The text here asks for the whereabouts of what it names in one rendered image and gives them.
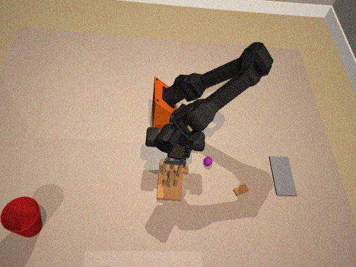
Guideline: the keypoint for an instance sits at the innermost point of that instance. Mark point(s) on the red cup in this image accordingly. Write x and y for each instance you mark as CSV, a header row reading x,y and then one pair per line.
x,y
22,216

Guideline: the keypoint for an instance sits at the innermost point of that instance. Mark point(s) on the purple ball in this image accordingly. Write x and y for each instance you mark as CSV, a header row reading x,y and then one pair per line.
x,y
207,161

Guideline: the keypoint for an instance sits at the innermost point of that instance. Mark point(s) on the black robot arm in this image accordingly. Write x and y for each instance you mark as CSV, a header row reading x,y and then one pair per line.
x,y
244,72

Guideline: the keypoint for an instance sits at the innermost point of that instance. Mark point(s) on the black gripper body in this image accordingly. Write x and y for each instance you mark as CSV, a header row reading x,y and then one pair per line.
x,y
197,143

